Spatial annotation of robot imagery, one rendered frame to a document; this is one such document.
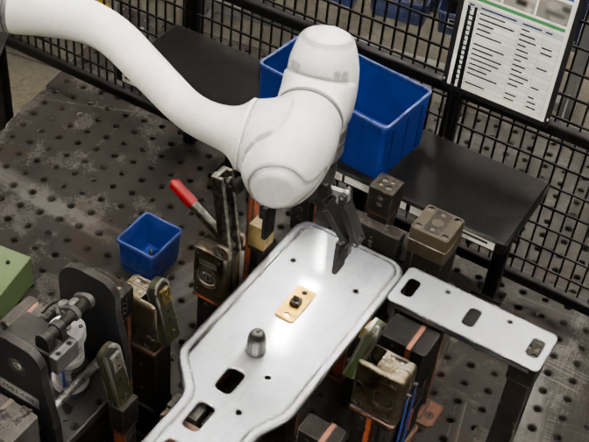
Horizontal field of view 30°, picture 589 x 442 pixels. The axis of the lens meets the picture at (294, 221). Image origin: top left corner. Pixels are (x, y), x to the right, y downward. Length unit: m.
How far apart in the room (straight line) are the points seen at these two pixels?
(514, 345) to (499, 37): 0.57
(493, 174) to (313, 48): 0.76
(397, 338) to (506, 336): 0.19
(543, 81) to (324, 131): 0.73
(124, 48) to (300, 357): 0.59
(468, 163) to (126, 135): 0.91
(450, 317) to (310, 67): 0.60
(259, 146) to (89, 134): 1.33
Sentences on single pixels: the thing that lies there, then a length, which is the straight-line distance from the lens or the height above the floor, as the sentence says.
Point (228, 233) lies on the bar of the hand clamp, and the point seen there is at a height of 1.10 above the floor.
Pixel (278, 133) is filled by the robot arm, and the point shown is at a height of 1.51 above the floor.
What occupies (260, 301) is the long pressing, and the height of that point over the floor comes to 1.00.
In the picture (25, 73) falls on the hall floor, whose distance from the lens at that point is 4.13.
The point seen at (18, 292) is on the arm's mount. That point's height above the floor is 0.72.
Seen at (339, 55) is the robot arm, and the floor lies 1.54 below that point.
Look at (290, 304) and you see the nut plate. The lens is 1.90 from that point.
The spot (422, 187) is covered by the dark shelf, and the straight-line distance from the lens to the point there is 2.12.
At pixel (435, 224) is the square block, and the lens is 2.01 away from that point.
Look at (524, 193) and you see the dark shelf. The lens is 2.16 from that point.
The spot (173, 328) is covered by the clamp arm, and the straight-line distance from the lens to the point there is 1.84.
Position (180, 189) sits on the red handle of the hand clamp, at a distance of 1.89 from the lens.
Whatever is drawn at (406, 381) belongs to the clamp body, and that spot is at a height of 1.04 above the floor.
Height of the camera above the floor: 2.39
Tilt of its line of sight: 43 degrees down
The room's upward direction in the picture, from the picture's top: 6 degrees clockwise
